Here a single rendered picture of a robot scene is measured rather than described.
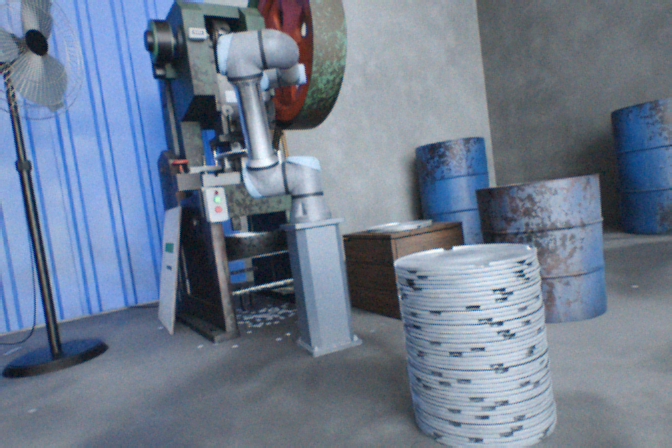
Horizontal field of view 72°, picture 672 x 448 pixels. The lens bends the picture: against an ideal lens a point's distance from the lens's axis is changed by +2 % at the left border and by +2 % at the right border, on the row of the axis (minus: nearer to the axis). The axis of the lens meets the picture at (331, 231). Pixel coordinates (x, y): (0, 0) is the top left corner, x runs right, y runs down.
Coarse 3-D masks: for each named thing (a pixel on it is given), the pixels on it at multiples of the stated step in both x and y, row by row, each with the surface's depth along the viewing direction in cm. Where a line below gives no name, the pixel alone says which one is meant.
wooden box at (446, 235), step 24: (360, 240) 203; (384, 240) 186; (408, 240) 186; (432, 240) 191; (456, 240) 197; (360, 264) 206; (384, 264) 189; (360, 288) 209; (384, 288) 191; (384, 312) 194
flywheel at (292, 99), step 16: (272, 0) 245; (288, 0) 233; (304, 0) 214; (272, 16) 250; (288, 16) 235; (304, 16) 222; (288, 32) 238; (304, 48) 227; (304, 64) 229; (288, 96) 248; (304, 96) 227; (288, 112) 243
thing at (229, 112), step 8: (224, 80) 216; (224, 88) 216; (232, 88) 218; (224, 96) 215; (232, 96) 217; (224, 104) 215; (232, 104) 217; (224, 112) 214; (232, 112) 217; (216, 120) 220; (224, 120) 215; (232, 120) 214; (216, 128) 222; (224, 128) 215; (232, 128) 214; (240, 128) 216
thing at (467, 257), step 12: (420, 252) 112; (432, 252) 113; (444, 252) 110; (456, 252) 103; (468, 252) 101; (480, 252) 99; (492, 252) 97; (504, 252) 98; (516, 252) 96; (528, 252) 94; (396, 264) 98; (408, 264) 99; (420, 264) 97; (432, 264) 95; (444, 264) 93; (456, 264) 91; (468, 264) 89; (480, 264) 88; (492, 264) 85; (504, 264) 85
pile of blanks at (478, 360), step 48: (432, 288) 89; (480, 288) 85; (528, 288) 87; (432, 336) 92; (480, 336) 86; (528, 336) 87; (432, 384) 92; (480, 384) 88; (528, 384) 89; (432, 432) 94; (480, 432) 87; (528, 432) 88
